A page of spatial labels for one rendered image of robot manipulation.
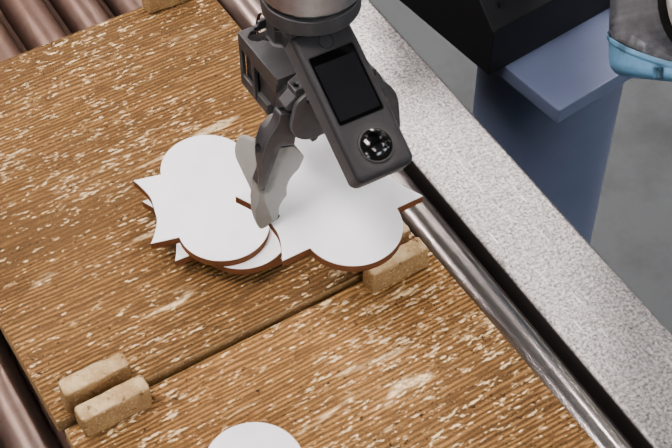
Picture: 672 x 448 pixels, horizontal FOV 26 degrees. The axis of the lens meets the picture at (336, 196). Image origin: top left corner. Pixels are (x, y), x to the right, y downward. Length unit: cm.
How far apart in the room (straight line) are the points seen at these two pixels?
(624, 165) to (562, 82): 114
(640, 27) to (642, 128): 138
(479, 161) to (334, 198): 26
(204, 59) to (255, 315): 32
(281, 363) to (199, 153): 22
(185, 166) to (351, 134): 32
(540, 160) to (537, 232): 39
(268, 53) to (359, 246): 17
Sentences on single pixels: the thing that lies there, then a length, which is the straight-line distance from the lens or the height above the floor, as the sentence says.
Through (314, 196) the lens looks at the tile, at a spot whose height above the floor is 106.
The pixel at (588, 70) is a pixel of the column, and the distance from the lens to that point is 154.
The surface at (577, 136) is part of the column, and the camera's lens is 169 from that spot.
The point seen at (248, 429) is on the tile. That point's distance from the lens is 116.
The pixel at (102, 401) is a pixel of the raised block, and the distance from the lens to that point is 116.
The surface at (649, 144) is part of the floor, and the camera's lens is 270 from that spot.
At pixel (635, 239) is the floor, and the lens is 254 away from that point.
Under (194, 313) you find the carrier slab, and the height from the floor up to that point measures 94.
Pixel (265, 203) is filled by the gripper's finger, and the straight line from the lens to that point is 111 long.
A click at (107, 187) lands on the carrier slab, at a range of 134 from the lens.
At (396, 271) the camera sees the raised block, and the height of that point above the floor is 95.
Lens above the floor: 193
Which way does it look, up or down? 49 degrees down
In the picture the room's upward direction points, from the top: straight up
